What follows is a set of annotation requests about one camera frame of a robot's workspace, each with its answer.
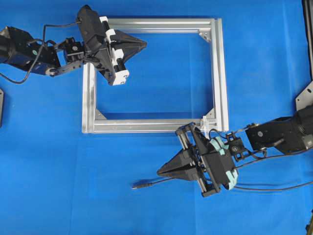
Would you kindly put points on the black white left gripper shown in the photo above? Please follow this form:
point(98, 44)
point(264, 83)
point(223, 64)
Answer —
point(110, 62)

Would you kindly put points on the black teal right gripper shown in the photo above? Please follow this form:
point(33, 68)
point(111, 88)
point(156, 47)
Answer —
point(187, 163)

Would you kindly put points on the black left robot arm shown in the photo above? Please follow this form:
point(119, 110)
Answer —
point(20, 50)

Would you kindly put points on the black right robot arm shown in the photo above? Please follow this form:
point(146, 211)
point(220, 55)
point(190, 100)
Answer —
point(287, 134)

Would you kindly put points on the black plate at left edge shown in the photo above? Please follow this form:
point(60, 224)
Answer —
point(1, 105)

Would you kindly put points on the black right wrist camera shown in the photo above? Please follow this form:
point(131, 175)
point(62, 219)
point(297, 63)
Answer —
point(222, 168)

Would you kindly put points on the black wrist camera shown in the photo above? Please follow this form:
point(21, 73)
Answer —
point(91, 28)
point(222, 168)

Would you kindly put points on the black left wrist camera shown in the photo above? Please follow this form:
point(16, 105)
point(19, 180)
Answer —
point(91, 28)

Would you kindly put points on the white string loop clip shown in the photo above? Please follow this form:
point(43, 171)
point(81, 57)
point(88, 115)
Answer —
point(207, 124)

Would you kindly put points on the silver aluminium extrusion frame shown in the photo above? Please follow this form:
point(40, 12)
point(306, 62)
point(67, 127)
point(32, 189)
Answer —
point(179, 78)

